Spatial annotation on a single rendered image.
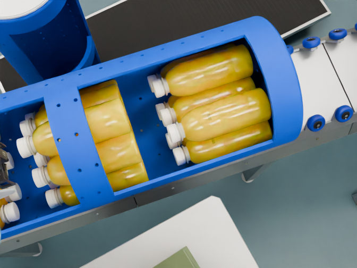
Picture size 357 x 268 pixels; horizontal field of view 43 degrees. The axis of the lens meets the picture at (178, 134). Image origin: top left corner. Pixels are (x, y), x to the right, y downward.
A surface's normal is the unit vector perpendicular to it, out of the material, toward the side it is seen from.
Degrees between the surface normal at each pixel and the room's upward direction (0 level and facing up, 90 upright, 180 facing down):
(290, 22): 0
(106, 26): 0
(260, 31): 27
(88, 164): 35
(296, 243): 0
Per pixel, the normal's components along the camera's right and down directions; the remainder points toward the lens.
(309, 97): 0.02, -0.25
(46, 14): 0.69, 0.70
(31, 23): 0.43, 0.88
